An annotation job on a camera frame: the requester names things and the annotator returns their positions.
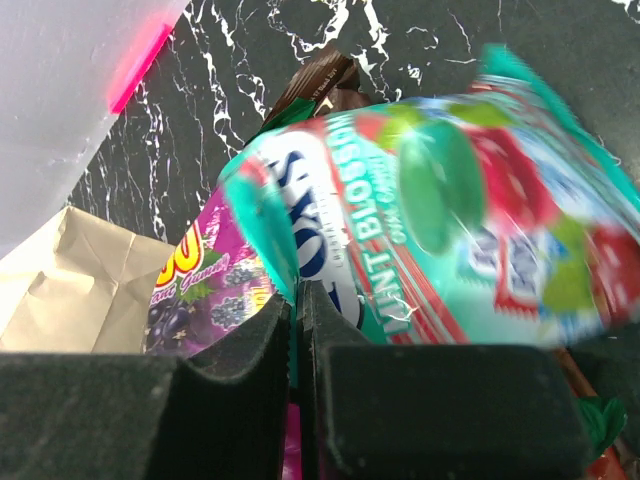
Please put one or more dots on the brown kettle chips bag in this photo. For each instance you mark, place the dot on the brown kettle chips bag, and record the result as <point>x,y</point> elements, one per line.
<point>327,83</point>

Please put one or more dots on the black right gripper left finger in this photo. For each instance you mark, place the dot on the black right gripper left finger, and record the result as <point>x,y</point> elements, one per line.
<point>82,416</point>

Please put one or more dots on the purple snack packet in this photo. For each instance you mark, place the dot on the purple snack packet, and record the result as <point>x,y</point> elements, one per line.
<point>223,304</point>

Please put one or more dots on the green real cookies bag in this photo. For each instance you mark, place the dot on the green real cookies bag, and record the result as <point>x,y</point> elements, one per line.
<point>604,418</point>

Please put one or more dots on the teal mint candy bag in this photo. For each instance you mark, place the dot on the teal mint candy bag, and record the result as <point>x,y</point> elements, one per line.
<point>489,216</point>

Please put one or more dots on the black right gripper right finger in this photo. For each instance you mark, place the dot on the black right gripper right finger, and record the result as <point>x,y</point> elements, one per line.
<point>429,411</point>

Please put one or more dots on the brown paper bag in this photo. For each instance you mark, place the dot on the brown paper bag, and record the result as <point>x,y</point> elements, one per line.
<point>79,284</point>

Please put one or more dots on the pink marker pen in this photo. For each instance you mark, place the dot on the pink marker pen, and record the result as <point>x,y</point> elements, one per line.
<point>135,63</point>

